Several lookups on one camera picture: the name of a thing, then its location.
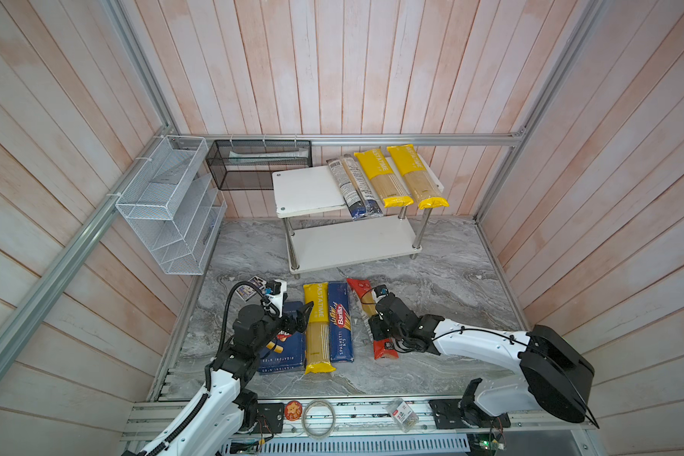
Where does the small clear plastic box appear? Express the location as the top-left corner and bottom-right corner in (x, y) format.
(386, 398), (419, 432)

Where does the clear tape ring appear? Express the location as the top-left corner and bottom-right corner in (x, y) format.
(301, 399), (337, 440)

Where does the yellow Pastatime spaghetti bag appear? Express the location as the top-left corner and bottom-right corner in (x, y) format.
(355, 149), (413, 208)
(304, 282), (336, 374)
(387, 144), (450, 210)

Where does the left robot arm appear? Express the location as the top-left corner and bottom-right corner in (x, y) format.
(138, 302), (314, 455)

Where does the red spaghetti bag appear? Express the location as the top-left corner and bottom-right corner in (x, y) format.
(347, 279), (399, 360)

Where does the clear blue spaghetti bag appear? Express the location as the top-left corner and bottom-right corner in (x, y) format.
(327, 154), (383, 220)

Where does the small card on floor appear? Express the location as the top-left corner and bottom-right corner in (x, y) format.
(236, 275), (266, 301)

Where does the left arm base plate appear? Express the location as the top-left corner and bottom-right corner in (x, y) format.
(239, 402), (285, 435)

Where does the black wire mesh basket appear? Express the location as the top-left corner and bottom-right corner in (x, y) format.
(205, 139), (314, 191)

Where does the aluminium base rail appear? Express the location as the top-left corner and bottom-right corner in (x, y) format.
(120, 395), (594, 442)

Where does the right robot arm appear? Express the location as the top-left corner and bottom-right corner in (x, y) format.
(363, 285), (597, 429)

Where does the blue Barilla rigatoni box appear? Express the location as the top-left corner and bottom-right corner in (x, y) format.
(258, 331), (306, 374)

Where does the blue Barilla spaghetti box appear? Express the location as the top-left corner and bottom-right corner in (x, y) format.
(328, 282), (355, 363)

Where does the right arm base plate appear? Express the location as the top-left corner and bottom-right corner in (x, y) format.
(429, 399), (511, 429)

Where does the red round sticker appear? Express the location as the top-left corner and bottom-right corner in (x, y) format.
(284, 400), (303, 422)

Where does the white two-tier shelf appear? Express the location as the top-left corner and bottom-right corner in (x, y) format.
(272, 165), (427, 277)

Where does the white wire mesh organizer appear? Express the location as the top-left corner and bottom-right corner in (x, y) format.
(116, 136), (227, 276)

